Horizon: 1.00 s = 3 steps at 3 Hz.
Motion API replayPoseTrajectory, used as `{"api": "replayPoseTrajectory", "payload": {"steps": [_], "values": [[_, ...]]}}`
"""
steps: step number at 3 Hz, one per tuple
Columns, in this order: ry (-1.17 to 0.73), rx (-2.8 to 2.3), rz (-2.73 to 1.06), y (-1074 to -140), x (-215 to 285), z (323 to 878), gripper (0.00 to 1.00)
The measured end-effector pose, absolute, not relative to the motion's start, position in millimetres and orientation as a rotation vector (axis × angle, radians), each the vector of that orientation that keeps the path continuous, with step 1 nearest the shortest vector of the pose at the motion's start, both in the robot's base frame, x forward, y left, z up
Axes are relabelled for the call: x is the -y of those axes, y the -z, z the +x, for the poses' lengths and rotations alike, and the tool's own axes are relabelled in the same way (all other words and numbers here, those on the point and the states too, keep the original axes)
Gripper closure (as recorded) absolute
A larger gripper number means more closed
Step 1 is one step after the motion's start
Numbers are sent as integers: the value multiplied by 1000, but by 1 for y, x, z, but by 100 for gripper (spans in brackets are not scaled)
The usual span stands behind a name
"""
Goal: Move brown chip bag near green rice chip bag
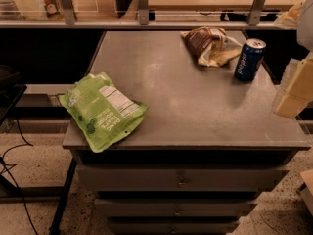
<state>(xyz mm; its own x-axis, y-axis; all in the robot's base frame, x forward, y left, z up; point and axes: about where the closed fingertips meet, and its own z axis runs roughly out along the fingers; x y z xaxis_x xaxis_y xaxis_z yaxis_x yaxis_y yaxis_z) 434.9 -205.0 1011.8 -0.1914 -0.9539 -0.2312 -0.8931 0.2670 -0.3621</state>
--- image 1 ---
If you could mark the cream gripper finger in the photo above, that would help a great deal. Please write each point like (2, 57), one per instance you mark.
(296, 88)

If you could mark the brown chip bag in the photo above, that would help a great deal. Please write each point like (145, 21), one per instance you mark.
(212, 46)

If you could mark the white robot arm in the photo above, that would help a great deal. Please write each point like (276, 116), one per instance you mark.
(300, 18)

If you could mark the green rice chip bag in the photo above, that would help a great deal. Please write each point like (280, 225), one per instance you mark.
(103, 113)

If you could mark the blue Pepsi can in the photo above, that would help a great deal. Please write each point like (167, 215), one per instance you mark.
(250, 59)

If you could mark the grey drawer cabinet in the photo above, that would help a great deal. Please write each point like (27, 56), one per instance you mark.
(196, 116)

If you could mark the wooden box at right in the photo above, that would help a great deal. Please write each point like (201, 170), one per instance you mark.
(306, 190)

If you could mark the top grey drawer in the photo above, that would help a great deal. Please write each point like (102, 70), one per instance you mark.
(171, 178)

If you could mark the grey drawer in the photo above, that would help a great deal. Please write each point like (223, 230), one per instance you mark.
(175, 207)
(171, 226)
(171, 178)

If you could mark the middle grey drawer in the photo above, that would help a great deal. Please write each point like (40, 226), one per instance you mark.
(175, 207)

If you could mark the bottom grey drawer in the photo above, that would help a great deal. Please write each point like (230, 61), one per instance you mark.
(171, 226)

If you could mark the black side table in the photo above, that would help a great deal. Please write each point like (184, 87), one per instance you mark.
(11, 90)

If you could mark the grey metal shelf rail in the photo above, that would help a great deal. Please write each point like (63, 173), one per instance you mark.
(141, 13)

